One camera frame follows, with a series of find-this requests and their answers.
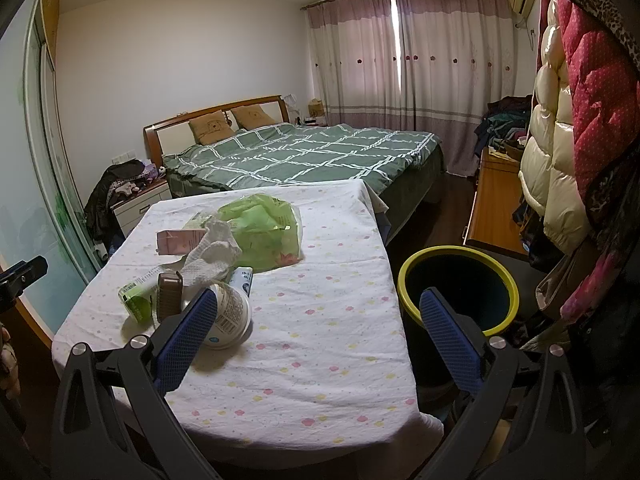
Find brown rectangular item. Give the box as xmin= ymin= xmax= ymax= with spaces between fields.
xmin=156 ymin=272 xmax=183 ymax=322

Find pile of clothes by curtain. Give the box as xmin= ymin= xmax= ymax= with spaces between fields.
xmin=474 ymin=94 xmax=533 ymax=157

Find green white drink bottle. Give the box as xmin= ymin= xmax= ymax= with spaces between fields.
xmin=118 ymin=282 xmax=156 ymax=324

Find right brown pillow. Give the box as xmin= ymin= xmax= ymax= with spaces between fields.
xmin=231 ymin=104 xmax=278 ymax=130

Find left brown pillow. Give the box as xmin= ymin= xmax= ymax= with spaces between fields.
xmin=189 ymin=110 xmax=234 ymax=145

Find white paper towel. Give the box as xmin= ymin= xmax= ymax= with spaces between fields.
xmin=162 ymin=212 xmax=242 ymax=296

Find green plastic bag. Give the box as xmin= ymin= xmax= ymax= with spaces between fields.
xmin=183 ymin=193 xmax=303 ymax=272

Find pink white curtains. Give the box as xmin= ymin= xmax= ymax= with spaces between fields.
xmin=306 ymin=0 xmax=516 ymax=176

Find dark clothes on nightstand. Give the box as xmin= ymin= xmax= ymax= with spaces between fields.
xmin=84 ymin=158 xmax=158 ymax=249

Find wooden bed headboard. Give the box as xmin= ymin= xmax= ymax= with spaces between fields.
xmin=143 ymin=96 xmax=290 ymax=167

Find person's left hand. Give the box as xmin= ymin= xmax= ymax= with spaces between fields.
xmin=0 ymin=325 xmax=21 ymax=400

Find pink floral garment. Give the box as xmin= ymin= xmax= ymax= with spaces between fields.
xmin=560 ymin=252 xmax=620 ymax=324

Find red dotted puffer jacket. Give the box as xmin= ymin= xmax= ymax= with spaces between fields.
xmin=558 ymin=0 xmax=639 ymax=197

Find cream puffer jacket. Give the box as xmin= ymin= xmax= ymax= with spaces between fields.
xmin=518 ymin=0 xmax=589 ymax=255

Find yellow rimmed black trash bin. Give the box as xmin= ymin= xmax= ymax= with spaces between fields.
xmin=397 ymin=245 xmax=520 ymax=336

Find white dotted table cloth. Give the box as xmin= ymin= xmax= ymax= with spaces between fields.
xmin=51 ymin=179 xmax=445 ymax=453

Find brown pillow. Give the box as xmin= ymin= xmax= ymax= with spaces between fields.
xmin=189 ymin=110 xmax=234 ymax=145
xmin=231 ymin=104 xmax=278 ymax=130

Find wooden low cabinet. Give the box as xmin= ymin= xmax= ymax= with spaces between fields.
xmin=463 ymin=148 xmax=527 ymax=260

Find pink carton box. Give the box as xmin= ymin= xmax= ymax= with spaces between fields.
xmin=156 ymin=229 xmax=206 ymax=256

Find white bedside nightstand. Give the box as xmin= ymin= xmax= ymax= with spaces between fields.
xmin=112 ymin=179 xmax=171 ymax=237

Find green plaid bed duvet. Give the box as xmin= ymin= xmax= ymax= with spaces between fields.
xmin=163 ymin=122 xmax=444 ymax=194

